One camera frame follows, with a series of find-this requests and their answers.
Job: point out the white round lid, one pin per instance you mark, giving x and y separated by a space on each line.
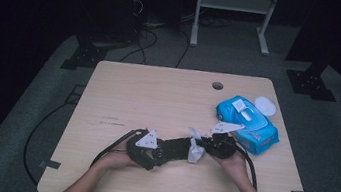
265 105

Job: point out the white metal stand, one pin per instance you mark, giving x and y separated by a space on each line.
235 2

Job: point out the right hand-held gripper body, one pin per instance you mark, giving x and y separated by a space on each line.
223 147

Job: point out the person's right hand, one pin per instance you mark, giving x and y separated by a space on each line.
235 167

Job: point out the black stand base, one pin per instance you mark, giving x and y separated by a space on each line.
85 55
310 83

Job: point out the blue toy car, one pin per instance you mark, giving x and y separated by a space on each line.
178 147

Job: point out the person's left hand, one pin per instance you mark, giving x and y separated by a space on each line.
114 159

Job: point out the blue wet wipes pack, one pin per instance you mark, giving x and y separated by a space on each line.
264 132

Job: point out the white wet wipe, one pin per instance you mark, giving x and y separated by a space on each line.
195 153
246 115

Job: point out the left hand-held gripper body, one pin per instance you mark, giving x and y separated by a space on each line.
138 152

